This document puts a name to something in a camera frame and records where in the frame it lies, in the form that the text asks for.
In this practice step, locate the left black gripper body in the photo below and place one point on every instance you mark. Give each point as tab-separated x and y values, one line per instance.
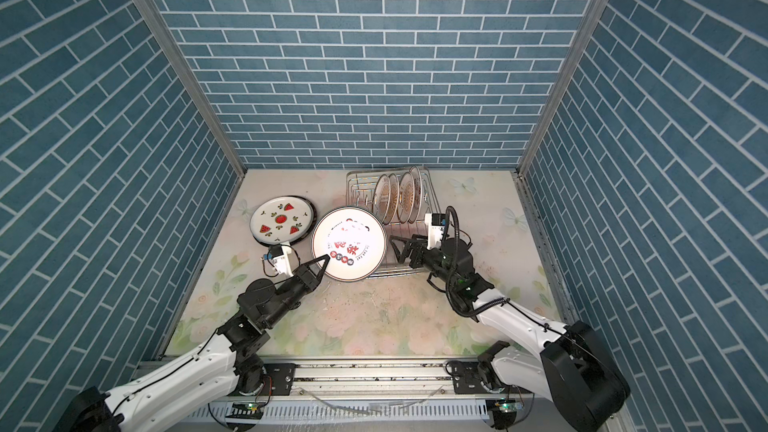
288	296

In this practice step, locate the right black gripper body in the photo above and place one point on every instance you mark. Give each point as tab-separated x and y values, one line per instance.
435	263

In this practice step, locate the dark patterned rim plate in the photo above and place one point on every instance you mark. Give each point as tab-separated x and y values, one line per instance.
309	234

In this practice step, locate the strawberry print blue rim plate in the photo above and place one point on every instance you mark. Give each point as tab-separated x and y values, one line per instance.
282	219

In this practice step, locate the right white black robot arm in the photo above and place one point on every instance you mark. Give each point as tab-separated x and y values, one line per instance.
566	364

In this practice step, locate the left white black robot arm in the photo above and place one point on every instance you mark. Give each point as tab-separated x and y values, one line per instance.
226	362

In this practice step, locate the patterned brown white plate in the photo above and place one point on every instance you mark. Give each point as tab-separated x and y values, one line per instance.
411	192

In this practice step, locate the red rim white plate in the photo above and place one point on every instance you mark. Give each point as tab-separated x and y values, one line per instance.
383	199

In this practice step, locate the left green circuit board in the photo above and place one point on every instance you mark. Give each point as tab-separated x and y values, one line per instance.
245	411

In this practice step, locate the green circuit board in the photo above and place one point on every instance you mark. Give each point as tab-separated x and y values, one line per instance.
504	410
245	411

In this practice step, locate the right green circuit board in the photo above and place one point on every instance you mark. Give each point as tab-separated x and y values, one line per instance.
504	410

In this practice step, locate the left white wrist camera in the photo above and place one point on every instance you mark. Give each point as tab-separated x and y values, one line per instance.
280	260

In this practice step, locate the silver wire dish rack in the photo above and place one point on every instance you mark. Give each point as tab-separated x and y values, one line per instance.
360	190

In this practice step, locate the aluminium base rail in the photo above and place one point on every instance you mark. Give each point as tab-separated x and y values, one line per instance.
347	391

